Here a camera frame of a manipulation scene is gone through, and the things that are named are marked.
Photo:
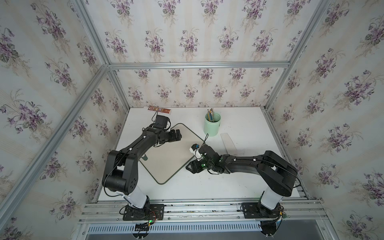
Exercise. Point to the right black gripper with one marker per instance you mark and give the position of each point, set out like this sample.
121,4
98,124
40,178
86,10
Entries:
193,164

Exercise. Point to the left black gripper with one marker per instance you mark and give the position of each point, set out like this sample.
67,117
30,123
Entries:
173,137

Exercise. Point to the beige cutting board green rim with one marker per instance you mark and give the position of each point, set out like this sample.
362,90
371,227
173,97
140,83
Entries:
163,162

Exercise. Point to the green pencil cup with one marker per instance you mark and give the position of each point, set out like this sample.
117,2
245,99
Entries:
212,128

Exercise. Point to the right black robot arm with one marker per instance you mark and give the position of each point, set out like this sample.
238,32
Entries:
279,175

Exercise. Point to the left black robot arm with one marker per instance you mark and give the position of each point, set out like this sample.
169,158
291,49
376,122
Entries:
121,172

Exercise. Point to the red snack packet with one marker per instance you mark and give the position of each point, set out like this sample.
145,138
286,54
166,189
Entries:
159,110

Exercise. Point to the coloured pencils bundle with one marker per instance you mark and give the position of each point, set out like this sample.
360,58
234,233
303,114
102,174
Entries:
211,115

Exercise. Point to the white ventilation grille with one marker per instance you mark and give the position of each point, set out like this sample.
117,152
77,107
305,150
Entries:
180,227

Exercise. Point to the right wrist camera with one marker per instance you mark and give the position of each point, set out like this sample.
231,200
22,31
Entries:
194,149

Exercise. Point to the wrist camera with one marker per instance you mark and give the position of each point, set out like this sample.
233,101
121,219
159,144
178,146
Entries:
194,149
161,122

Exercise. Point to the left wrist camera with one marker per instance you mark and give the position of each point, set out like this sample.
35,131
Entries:
161,122

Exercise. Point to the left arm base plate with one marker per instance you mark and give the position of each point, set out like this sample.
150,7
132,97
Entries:
153,212

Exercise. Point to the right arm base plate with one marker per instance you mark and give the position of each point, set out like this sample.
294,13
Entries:
258,211

